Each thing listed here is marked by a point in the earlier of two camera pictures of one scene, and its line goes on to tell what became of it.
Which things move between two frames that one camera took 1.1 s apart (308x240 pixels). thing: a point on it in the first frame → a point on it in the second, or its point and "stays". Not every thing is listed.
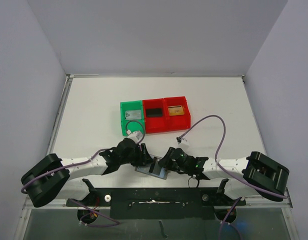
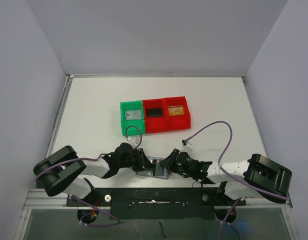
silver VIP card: (133, 114) stays
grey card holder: (154, 168) stays
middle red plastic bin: (154, 115) stays
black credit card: (152, 165) → (159, 170)
